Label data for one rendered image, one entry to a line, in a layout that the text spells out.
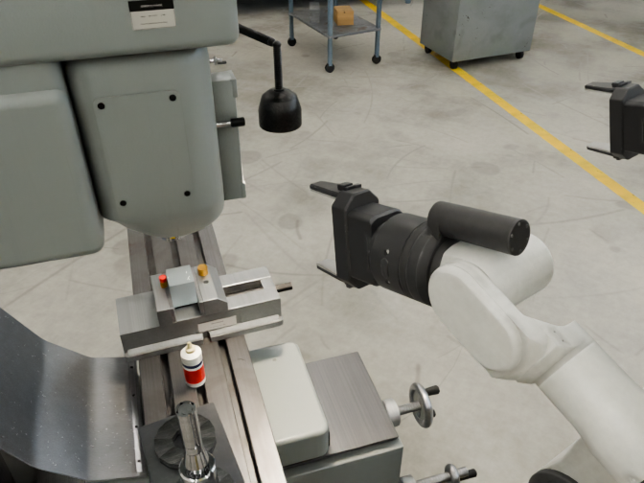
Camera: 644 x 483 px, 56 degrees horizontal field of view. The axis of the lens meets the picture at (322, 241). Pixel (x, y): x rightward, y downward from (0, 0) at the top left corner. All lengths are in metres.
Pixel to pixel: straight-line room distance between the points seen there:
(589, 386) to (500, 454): 1.82
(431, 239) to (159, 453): 0.53
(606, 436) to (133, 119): 0.67
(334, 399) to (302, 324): 1.25
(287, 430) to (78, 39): 0.87
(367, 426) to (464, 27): 4.34
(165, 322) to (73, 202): 0.49
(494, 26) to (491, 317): 5.11
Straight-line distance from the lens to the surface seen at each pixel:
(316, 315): 2.77
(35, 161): 0.88
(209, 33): 0.82
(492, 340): 0.56
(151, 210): 0.94
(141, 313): 1.37
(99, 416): 1.37
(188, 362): 1.24
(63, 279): 3.22
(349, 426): 1.46
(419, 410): 1.65
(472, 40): 5.51
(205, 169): 0.93
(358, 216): 0.68
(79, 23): 0.81
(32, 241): 0.95
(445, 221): 0.60
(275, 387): 1.41
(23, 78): 0.85
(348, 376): 1.56
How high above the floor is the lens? 1.89
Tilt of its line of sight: 36 degrees down
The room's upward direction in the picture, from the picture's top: straight up
